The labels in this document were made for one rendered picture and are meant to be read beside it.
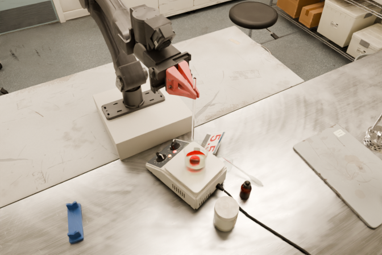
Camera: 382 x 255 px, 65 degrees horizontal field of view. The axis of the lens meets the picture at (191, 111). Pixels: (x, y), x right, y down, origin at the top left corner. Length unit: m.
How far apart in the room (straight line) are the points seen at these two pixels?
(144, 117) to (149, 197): 0.25
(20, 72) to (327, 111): 2.56
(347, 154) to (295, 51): 2.14
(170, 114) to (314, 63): 2.20
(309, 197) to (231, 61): 0.64
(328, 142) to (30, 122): 0.98
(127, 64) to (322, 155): 0.64
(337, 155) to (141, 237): 0.62
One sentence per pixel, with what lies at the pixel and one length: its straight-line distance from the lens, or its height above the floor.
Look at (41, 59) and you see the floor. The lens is 3.13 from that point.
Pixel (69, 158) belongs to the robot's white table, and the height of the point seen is 0.90.
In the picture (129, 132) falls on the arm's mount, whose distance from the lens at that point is 0.90.
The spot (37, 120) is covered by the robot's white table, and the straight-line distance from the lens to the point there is 1.15.
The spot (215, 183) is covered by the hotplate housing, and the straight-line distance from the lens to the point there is 0.81.
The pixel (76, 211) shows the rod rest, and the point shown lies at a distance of 0.87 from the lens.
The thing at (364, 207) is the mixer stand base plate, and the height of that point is 0.91.
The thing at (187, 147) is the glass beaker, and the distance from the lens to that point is 0.75.
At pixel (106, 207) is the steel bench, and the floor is 0.90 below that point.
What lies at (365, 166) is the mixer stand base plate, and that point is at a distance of 1.03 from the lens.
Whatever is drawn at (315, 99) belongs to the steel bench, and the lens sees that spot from 1.18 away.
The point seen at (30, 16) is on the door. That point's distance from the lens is 3.62.
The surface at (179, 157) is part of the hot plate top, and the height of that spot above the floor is 0.99.
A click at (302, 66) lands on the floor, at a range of 2.91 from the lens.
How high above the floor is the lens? 1.65
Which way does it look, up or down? 46 degrees down
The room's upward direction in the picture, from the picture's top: straight up
